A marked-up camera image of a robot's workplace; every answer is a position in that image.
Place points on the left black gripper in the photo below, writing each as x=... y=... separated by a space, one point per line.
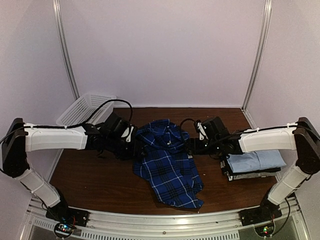
x=134 y=152

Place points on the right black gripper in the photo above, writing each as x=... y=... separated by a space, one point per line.
x=194 y=147

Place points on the blue plaid long sleeve shirt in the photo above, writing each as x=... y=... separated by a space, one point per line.
x=167 y=166

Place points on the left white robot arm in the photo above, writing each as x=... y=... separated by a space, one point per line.
x=23 y=138

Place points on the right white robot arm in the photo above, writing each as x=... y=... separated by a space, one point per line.
x=300 y=136

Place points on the white plastic mesh basket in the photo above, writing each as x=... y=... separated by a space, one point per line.
x=84 y=106

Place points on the light blue folded shirt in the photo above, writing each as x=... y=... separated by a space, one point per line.
x=255 y=161

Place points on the right circuit board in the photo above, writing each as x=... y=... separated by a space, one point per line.
x=264 y=230

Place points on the circuit board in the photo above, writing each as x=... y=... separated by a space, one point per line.
x=63 y=230
x=264 y=230

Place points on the left circuit board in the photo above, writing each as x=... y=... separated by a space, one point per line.
x=63 y=230

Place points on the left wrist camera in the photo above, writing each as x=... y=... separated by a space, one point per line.
x=129 y=134

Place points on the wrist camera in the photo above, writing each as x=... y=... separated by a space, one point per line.
x=201 y=131
x=129 y=134

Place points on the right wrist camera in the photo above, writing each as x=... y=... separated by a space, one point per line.
x=201 y=131

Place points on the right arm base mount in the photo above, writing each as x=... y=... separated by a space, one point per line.
x=266 y=211

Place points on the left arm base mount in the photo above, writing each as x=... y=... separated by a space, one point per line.
x=61 y=212

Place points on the left aluminium frame post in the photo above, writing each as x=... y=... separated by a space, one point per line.
x=64 y=48

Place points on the aluminium frame post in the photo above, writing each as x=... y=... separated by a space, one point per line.
x=64 y=48
x=264 y=31

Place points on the right aluminium frame post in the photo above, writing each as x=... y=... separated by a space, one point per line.
x=264 y=31

